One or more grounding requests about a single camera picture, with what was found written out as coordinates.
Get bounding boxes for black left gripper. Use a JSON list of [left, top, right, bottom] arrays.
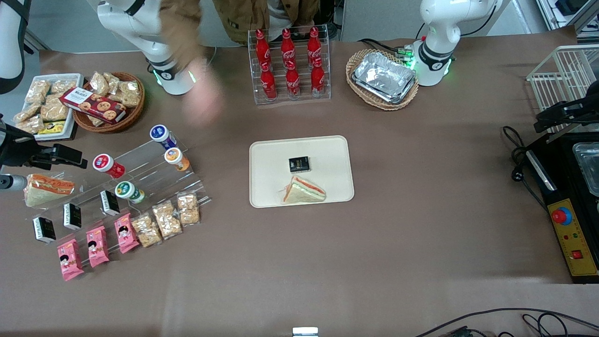
[[534, 93, 599, 133]]

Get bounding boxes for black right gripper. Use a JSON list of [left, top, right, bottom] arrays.
[[0, 133, 88, 170]]

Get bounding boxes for green-lid gum bottle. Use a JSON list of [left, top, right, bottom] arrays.
[[115, 181, 146, 205]]

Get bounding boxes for brown-sleeved right forearm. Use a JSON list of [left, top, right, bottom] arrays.
[[158, 0, 209, 71]]

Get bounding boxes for red-lid gum bottle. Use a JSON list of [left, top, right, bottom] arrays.
[[92, 154, 126, 180]]

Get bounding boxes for white rectangular snack tray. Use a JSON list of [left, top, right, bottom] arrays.
[[13, 73, 85, 141]]

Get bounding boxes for blue-lid gum bottle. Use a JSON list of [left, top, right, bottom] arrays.
[[149, 125, 178, 151]]

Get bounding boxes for orange-lid gum bottle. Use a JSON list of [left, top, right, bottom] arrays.
[[164, 147, 191, 172]]

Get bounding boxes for aluminium foil tray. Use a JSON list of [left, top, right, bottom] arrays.
[[351, 51, 417, 105]]

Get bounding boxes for beige serving tray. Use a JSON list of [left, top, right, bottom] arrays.
[[249, 135, 355, 209]]

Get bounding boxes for person's right hand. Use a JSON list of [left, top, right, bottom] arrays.
[[179, 60, 224, 126]]

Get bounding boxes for yellow snack packet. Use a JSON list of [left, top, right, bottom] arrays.
[[37, 121, 66, 136]]

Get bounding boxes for wrapped triangle sandwich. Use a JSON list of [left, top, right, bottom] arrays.
[[23, 174, 76, 208], [282, 176, 327, 205]]

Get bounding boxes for red cookie box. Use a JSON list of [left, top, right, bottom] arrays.
[[59, 87, 128, 125]]

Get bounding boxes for small black box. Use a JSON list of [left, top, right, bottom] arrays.
[[288, 156, 311, 174], [100, 190, 121, 217], [63, 203, 83, 231], [32, 217, 57, 244]]

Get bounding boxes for dark round wicker basket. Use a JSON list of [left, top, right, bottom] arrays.
[[72, 72, 146, 134]]

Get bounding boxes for steel food container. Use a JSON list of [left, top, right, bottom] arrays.
[[571, 142, 599, 198]]

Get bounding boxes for clear acrylic stepped display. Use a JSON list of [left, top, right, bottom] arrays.
[[27, 138, 212, 257]]

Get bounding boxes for pink snack packet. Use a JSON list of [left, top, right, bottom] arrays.
[[86, 226, 110, 269], [113, 213, 140, 255], [57, 239, 86, 282]]

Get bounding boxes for black device on shelf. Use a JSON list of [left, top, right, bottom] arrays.
[[555, 0, 586, 15]]

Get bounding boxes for black machine with yellow panel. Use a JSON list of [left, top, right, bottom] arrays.
[[526, 132, 599, 285]]

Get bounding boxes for light oval wicker basket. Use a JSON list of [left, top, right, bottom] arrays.
[[346, 49, 420, 111]]

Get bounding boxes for red cola bottle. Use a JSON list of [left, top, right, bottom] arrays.
[[260, 63, 278, 101], [285, 61, 301, 98], [280, 28, 296, 66], [256, 29, 272, 67], [310, 58, 326, 97], [307, 27, 322, 64]]

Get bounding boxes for clear acrylic bottle rack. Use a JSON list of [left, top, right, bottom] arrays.
[[247, 24, 332, 105]]

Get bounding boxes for white wire rack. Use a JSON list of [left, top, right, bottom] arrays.
[[526, 44, 599, 137]]

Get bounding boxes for silver machine handle bar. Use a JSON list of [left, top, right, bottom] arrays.
[[526, 150, 558, 192]]

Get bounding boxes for black power cord with plug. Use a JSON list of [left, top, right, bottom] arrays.
[[502, 125, 549, 210]]

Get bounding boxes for aluminium frame shelf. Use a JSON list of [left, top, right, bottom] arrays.
[[535, 0, 599, 34]]

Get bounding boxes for black cable with connector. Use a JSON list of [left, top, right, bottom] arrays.
[[358, 38, 416, 62]]

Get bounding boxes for long black cable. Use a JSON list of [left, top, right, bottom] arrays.
[[414, 307, 599, 337]]

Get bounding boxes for looped black cable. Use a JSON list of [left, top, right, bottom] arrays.
[[521, 312, 570, 337]]

